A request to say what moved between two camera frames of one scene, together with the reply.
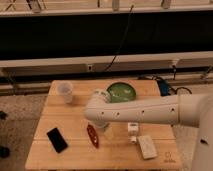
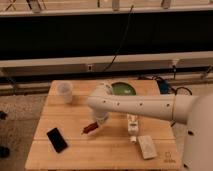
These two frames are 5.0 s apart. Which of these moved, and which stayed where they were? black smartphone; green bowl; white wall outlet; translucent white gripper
Moved: translucent white gripper
Stayed: black smartphone; white wall outlet; green bowl
